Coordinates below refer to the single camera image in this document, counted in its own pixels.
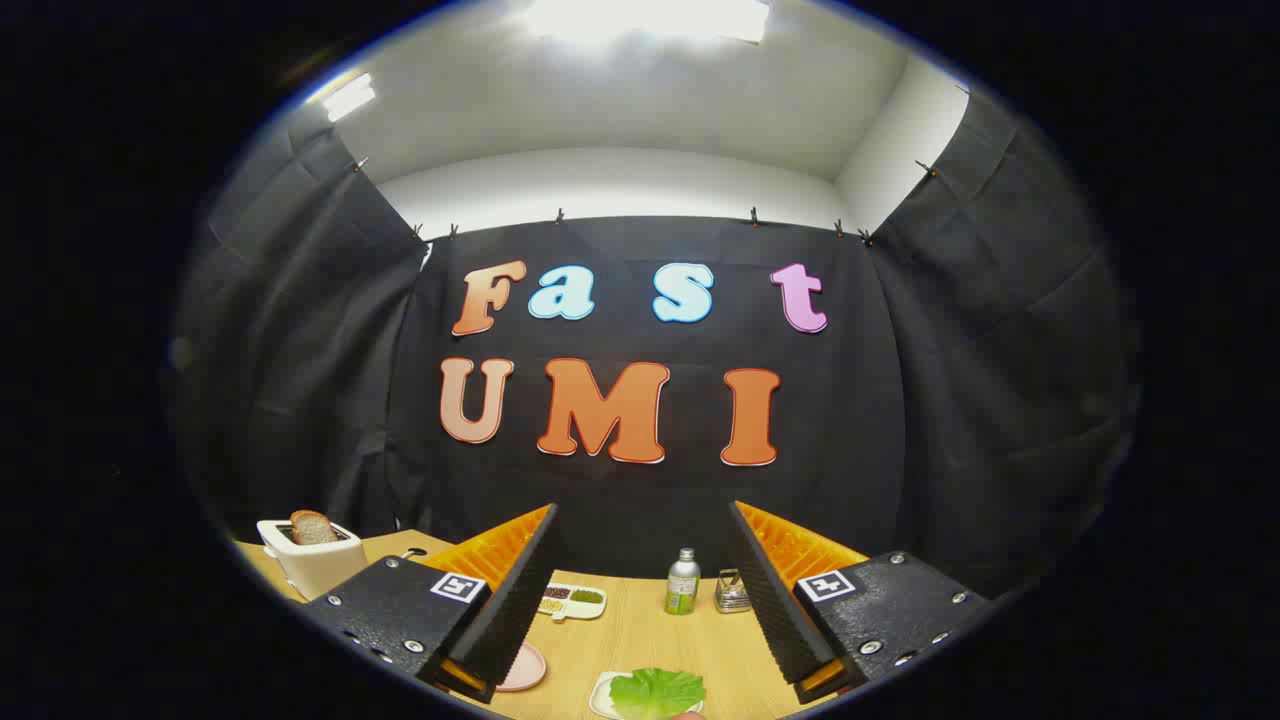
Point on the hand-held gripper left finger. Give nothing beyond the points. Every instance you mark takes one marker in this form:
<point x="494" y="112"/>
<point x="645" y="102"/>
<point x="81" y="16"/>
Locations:
<point x="510" y="610"/>

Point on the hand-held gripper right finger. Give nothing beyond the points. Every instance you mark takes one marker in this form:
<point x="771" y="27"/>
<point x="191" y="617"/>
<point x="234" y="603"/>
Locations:
<point x="775" y="610"/>

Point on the green lettuce leaf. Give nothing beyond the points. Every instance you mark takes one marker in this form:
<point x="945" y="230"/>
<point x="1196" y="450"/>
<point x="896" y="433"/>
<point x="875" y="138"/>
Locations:
<point x="655" y="692"/>

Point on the plain bread slice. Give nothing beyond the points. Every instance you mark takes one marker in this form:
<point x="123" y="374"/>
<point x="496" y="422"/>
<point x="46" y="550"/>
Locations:
<point x="313" y="528"/>

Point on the pink round plate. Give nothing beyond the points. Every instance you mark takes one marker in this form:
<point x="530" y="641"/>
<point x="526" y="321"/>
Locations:
<point x="525" y="668"/>

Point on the white divided dish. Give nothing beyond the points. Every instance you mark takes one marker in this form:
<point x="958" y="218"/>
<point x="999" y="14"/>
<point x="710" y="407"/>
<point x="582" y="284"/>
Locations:
<point x="580" y="611"/>

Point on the pile of green beans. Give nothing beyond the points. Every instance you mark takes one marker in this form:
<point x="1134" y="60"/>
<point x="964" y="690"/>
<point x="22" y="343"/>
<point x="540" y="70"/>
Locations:
<point x="587" y="596"/>

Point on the silver bottle with green label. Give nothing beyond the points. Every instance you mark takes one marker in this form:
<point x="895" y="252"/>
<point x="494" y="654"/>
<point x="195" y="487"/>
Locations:
<point x="683" y="590"/>

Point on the white rectangular plate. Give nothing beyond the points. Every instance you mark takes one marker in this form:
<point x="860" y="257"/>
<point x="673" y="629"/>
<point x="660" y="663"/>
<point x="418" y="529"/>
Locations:
<point x="600" y="695"/>

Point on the black backdrop cloth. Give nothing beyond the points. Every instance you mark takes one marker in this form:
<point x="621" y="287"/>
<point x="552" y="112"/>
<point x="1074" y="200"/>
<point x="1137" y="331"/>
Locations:
<point x="640" y="500"/>

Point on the white toaster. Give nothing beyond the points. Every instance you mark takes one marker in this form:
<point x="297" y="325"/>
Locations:
<point x="320" y="572"/>

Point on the small ceiling light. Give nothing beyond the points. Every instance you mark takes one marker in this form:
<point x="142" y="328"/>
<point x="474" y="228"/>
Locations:
<point x="348" y="97"/>

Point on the large ceiling light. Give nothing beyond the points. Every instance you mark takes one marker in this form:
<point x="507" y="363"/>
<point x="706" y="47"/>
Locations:
<point x="650" y="18"/>

